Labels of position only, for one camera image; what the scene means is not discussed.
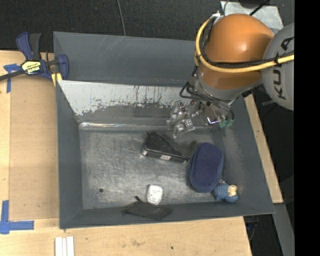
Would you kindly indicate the pale wood flat board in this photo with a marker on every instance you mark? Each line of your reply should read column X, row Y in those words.
column 32, row 150

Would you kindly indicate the grey metal bin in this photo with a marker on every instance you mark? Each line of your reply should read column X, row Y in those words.
column 112, row 165

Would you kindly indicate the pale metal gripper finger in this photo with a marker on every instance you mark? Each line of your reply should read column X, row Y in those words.
column 186, row 126
column 178, row 112

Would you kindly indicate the small white plastic box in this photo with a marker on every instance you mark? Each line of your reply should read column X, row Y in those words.
column 154, row 194

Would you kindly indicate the black triangular case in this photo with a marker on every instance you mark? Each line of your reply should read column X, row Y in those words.
column 160, row 147

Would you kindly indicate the black cloth pouch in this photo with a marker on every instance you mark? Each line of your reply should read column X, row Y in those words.
column 147, row 211

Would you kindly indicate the dark blue slipper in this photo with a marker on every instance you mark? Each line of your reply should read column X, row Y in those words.
column 206, row 167

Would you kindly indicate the blue knitted toy animal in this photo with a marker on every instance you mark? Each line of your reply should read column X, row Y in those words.
column 225, row 192

